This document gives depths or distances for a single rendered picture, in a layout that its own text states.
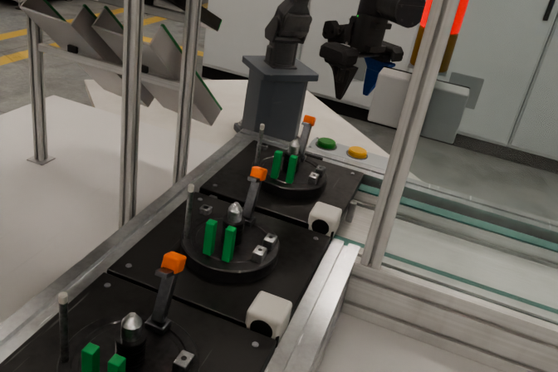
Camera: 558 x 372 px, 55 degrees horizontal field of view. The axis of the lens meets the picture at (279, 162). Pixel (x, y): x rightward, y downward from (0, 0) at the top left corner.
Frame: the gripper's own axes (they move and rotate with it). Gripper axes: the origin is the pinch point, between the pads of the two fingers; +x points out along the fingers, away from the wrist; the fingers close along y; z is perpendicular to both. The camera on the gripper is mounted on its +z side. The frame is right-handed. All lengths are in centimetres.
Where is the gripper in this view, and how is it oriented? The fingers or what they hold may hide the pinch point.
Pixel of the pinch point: (356, 79)
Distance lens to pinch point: 102.3
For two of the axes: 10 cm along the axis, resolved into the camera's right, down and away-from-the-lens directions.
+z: -6.9, -4.1, 5.9
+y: -7.0, 1.7, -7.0
